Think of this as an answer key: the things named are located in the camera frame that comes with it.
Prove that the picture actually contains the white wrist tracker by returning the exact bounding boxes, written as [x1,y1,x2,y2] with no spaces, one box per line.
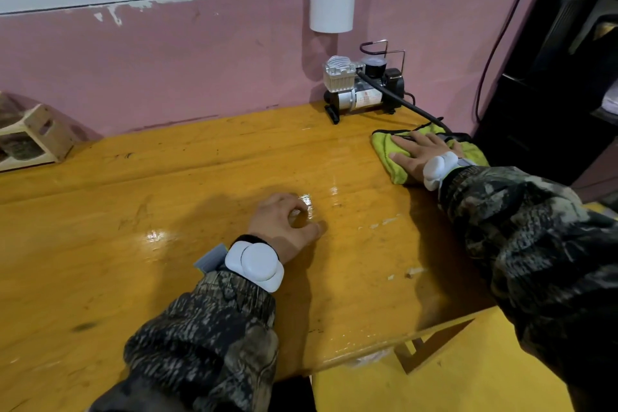
[423,151,465,192]
[224,240,285,294]

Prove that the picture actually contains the person's left forearm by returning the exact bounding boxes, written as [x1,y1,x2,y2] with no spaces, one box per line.
[88,270,282,412]

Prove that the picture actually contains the black appliance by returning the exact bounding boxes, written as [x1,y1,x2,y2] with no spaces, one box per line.
[473,0,618,188]

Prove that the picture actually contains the person's right hand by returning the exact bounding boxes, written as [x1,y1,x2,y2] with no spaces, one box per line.
[389,130,465,184]

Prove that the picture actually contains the person's right forearm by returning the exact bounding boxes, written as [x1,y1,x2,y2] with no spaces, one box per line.
[438,164,618,412]

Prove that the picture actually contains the black wall cable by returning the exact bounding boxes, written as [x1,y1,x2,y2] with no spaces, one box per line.
[474,0,545,124]

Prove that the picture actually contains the green microfibre cloth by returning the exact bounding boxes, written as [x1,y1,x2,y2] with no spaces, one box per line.
[370,121,490,186]

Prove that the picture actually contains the wooden rack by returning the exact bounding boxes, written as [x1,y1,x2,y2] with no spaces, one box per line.
[0,91,74,173]

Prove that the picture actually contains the black silver air compressor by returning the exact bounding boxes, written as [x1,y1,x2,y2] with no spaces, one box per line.
[322,39,407,126]

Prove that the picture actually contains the white right wrist tracker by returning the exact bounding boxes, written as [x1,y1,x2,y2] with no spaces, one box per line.
[423,151,465,192]

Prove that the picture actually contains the black air hose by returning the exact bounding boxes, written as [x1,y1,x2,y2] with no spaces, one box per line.
[357,71,453,134]

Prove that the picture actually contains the white left wrist tracker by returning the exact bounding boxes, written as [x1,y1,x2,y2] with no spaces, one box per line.
[224,240,285,294]

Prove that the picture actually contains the grey wrist strap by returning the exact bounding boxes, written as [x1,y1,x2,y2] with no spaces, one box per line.
[193,243,230,275]

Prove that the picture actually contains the yellow wooden bench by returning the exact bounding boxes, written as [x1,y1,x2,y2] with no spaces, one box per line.
[311,304,576,412]

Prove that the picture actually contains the person's left hand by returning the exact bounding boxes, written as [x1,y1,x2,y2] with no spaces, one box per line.
[248,192,322,266]

